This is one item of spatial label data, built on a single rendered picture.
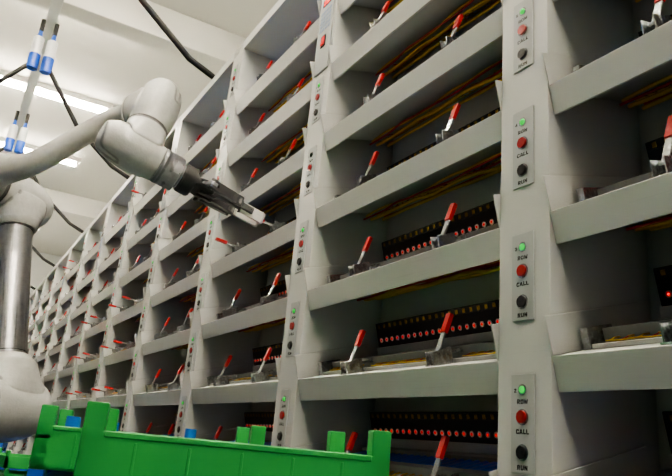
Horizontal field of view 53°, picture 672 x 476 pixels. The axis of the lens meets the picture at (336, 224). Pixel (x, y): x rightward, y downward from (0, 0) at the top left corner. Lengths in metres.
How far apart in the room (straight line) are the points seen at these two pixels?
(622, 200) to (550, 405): 0.26
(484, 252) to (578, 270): 0.15
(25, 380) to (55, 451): 0.92
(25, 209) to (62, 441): 1.20
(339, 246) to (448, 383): 0.60
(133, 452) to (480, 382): 0.51
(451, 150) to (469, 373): 0.38
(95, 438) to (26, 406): 1.21
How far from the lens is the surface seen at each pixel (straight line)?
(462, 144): 1.15
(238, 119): 2.36
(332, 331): 1.51
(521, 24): 1.13
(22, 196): 2.10
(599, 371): 0.86
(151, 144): 1.67
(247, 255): 1.90
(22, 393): 1.89
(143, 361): 2.80
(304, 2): 2.22
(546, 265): 0.93
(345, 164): 1.63
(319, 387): 1.38
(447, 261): 1.10
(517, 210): 0.99
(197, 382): 2.12
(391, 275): 1.22
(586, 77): 0.99
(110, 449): 0.69
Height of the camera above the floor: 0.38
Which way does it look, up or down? 19 degrees up
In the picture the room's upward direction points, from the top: 5 degrees clockwise
